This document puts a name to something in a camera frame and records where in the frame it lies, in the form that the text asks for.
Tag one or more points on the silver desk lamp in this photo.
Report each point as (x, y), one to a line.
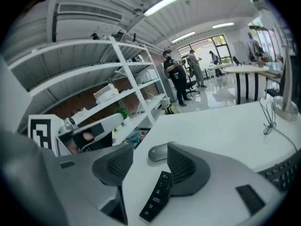
(285, 107)

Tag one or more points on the white box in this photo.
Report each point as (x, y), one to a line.
(105, 94)

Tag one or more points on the green plant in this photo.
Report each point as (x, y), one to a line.
(122, 113)

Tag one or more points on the person's left hand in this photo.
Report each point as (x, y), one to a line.
(81, 140)

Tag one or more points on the black keyboard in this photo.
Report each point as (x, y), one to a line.
(279, 173)

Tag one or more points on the white shelving unit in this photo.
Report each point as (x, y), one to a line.
(128, 79)

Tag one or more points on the clothes rack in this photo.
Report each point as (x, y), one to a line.
(255, 47)

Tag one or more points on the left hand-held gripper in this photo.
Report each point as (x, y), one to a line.
(40, 131)

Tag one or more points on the long white table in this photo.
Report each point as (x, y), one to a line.
(216, 67)

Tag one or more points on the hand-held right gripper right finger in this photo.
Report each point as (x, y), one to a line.
(188, 173)

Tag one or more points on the long ceiling light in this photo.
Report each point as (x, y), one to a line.
(168, 2)
(223, 25)
(183, 37)

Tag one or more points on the white air vent grille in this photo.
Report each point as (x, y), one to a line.
(89, 11)

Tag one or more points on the black office chair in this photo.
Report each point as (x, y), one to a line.
(191, 85)

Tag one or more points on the round white table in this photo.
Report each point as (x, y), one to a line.
(247, 69)

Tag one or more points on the grey mouse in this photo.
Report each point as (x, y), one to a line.
(157, 153)

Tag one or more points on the green backpack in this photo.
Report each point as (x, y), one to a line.
(171, 109)

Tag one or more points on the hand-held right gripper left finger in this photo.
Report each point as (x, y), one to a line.
(110, 167)

